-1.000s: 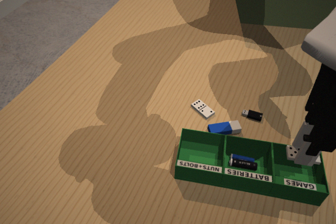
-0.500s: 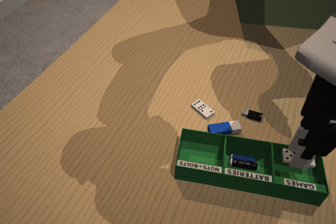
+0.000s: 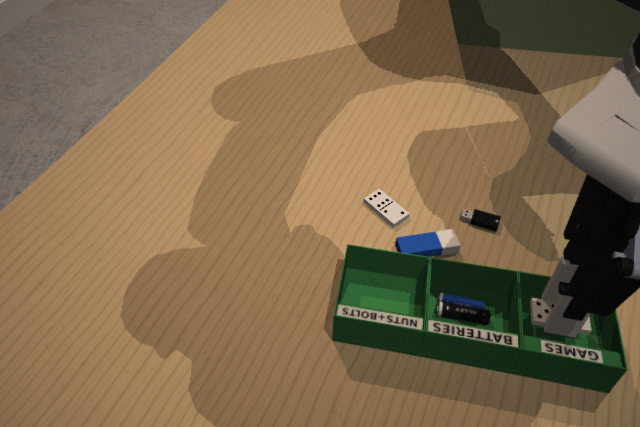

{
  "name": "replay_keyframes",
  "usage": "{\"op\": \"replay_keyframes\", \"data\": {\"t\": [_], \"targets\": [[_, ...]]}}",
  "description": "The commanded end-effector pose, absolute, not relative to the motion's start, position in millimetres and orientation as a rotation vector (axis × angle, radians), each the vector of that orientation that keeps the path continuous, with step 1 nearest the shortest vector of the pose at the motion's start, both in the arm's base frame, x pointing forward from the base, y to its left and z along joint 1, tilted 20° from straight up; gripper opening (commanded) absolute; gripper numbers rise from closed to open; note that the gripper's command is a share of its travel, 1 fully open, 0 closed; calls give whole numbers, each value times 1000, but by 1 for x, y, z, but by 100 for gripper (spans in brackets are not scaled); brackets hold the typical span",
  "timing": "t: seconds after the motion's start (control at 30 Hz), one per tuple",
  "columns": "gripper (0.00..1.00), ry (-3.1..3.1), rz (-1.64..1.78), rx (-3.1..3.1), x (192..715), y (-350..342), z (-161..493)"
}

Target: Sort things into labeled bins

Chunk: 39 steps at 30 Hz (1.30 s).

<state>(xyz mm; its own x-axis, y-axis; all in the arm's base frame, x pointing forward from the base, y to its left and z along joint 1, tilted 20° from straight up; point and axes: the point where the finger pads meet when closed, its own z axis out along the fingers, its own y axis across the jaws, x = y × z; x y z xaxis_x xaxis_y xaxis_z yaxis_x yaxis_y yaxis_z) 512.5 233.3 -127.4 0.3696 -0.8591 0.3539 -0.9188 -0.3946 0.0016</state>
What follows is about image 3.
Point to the white domino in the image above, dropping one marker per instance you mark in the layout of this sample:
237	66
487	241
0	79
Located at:
386	208
540	309

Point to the blue battery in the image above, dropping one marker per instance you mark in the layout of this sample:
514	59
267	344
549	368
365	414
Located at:
461	301

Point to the black aa battery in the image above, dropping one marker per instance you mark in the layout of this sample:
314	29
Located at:
464	313

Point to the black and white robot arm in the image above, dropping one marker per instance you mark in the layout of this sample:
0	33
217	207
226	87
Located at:
600	134

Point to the black usb stick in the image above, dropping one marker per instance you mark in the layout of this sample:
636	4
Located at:
482	219

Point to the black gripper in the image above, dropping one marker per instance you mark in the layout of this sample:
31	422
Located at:
616	220

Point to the green three-compartment bin rack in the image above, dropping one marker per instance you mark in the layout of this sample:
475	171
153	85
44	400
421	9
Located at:
384	299

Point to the blue and white eraser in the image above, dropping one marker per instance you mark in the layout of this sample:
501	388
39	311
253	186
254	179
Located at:
429	244

